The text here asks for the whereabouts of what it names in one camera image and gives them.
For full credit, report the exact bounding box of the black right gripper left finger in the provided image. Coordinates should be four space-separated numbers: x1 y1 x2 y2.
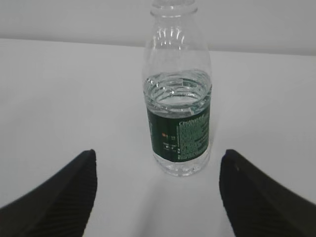
0 150 97 237

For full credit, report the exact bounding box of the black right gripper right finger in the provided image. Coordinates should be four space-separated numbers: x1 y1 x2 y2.
219 149 316 237

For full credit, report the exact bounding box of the clear green-label water bottle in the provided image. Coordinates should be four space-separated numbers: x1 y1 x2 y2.
142 0 212 177

